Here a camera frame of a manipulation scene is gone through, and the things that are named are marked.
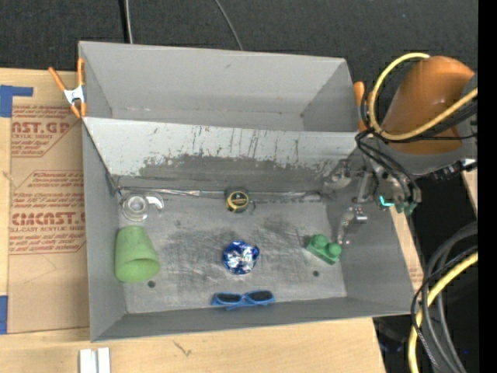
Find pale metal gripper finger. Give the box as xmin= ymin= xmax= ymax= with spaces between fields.
xmin=323 ymin=170 xmax=355 ymax=192
xmin=336 ymin=206 xmax=369 ymax=246

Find yellow and black tape measure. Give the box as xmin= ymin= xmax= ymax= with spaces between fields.
xmin=224 ymin=187 xmax=252 ymax=214

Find blue and white crumpled packet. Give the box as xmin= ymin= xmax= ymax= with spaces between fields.
xmin=221 ymin=239 xmax=261 ymax=276

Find blue sunglasses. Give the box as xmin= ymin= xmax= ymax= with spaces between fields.
xmin=210 ymin=290 xmax=276 ymax=311

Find grey metal bin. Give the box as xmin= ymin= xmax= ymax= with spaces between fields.
xmin=77 ymin=40 xmax=415 ymax=343

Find brown cardboard board, red print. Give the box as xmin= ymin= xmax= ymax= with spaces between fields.
xmin=0 ymin=67 xmax=92 ymax=336

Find light green plastic cup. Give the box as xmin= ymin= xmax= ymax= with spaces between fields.
xmin=113 ymin=225 xmax=162 ymax=284

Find clear glass mug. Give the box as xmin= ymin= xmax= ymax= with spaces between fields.
xmin=121 ymin=191 xmax=165 ymax=223

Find green toy building brick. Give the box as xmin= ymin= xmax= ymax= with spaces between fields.
xmin=304 ymin=233 xmax=343 ymax=266

